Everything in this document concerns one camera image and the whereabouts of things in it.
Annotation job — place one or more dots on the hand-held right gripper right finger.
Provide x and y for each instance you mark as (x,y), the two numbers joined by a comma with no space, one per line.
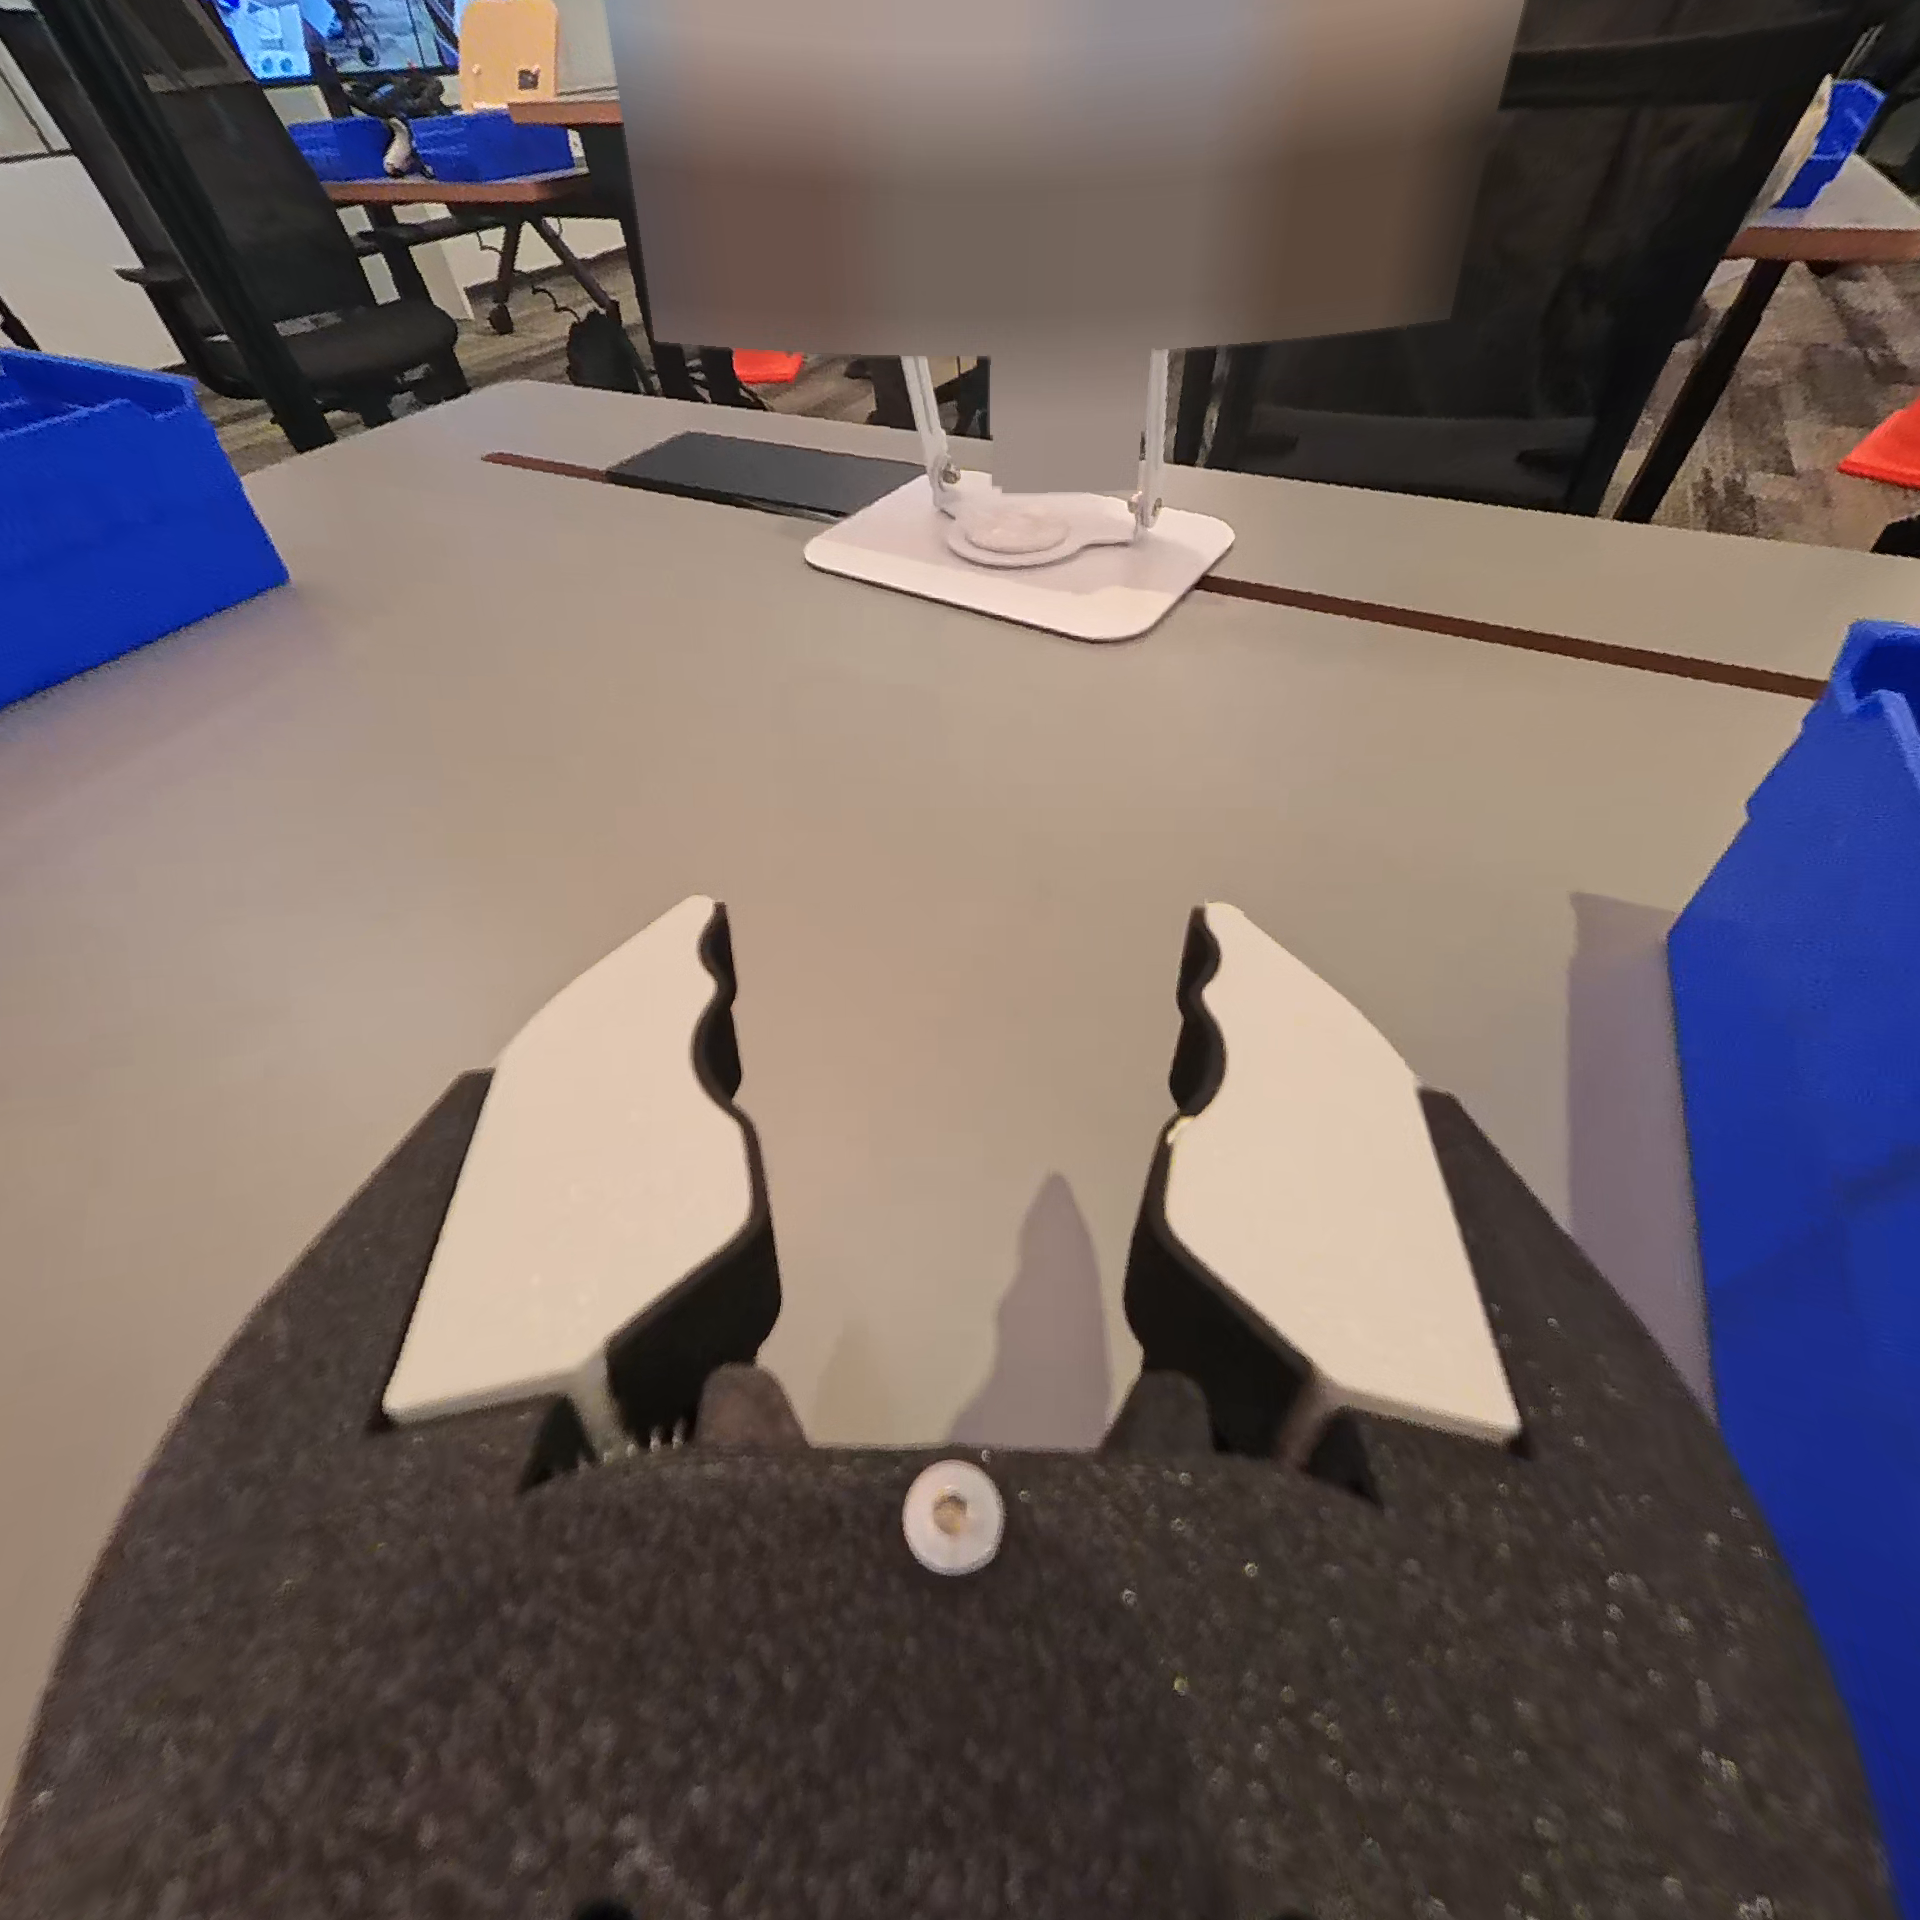
(1319,1202)

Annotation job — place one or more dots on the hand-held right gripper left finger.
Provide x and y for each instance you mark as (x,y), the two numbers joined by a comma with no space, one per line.
(600,1202)

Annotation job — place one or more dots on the blue divided plastic bin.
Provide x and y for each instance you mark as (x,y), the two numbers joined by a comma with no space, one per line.
(1799,1125)

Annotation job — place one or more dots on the blue plastic parts bin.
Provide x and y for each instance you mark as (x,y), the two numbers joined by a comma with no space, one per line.
(120,568)

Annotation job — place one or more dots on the black rectangular table panel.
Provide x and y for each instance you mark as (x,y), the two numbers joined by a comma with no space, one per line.
(752,473)

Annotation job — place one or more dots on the dark backpack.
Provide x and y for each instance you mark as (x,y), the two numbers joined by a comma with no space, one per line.
(608,353)

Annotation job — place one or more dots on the orange traffic cone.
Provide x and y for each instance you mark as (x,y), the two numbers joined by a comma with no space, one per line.
(768,366)
(1882,449)

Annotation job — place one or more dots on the black office chair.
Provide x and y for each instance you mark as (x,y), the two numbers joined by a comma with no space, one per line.
(343,345)

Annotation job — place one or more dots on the large black panel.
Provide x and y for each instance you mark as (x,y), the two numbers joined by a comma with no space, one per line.
(1620,226)

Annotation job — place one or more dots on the wooden desk with black legs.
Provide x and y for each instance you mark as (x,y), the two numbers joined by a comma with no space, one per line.
(1846,233)
(451,190)

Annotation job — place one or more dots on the small wooden tablet board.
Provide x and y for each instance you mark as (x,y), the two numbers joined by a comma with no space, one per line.
(511,60)

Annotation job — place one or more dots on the black metal post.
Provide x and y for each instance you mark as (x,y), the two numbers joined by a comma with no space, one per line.
(287,389)

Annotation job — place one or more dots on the large wall display screen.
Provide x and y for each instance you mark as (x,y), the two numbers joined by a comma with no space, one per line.
(373,36)

